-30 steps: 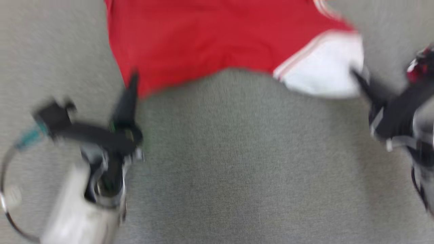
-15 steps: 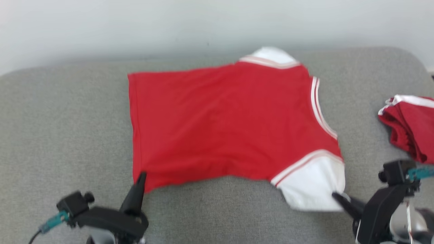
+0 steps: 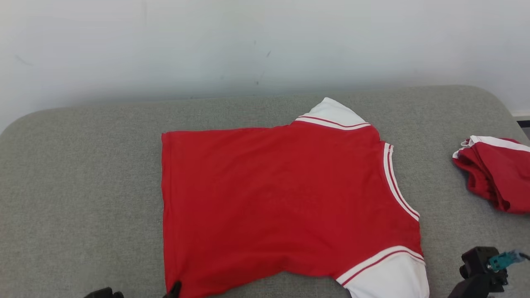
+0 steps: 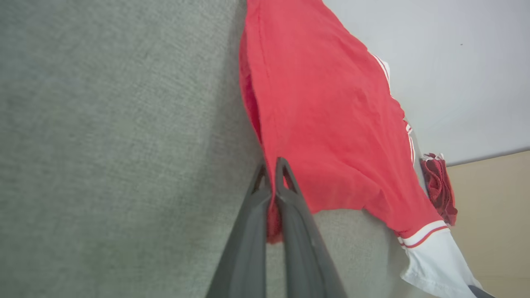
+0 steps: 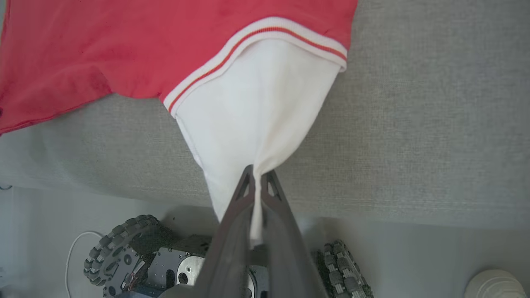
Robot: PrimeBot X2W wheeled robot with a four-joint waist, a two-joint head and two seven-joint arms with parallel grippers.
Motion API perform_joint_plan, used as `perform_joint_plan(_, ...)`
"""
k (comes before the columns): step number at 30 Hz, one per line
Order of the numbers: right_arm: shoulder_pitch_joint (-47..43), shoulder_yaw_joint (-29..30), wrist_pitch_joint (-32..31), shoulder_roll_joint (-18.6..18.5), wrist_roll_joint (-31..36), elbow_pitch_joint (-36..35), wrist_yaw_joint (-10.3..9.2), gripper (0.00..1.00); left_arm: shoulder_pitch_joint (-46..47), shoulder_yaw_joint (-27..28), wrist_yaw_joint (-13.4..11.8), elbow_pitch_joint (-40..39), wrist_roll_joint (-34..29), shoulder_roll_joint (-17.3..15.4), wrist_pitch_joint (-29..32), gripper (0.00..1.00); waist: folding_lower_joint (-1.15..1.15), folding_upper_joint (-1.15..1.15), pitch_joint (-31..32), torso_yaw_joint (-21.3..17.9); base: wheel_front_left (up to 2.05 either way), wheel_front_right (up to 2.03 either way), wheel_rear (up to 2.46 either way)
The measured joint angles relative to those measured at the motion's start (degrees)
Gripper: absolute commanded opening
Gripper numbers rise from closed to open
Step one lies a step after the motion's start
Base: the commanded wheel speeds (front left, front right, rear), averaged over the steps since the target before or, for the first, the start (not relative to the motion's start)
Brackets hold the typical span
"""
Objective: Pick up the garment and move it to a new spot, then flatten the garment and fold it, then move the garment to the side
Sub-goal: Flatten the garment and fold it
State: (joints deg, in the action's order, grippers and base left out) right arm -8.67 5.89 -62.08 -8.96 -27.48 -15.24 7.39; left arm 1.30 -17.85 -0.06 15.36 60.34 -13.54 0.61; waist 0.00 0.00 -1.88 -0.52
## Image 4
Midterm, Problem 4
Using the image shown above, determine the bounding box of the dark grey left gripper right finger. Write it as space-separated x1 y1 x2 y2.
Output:
275 157 348 298

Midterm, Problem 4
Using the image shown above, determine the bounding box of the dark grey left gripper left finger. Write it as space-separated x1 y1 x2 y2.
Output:
206 163 272 298

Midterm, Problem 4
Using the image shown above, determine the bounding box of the red top with white sleeves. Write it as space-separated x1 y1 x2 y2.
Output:
238 0 483 298

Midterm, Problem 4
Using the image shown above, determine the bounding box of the red mesh basketball jersey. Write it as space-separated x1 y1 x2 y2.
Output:
419 152 458 226

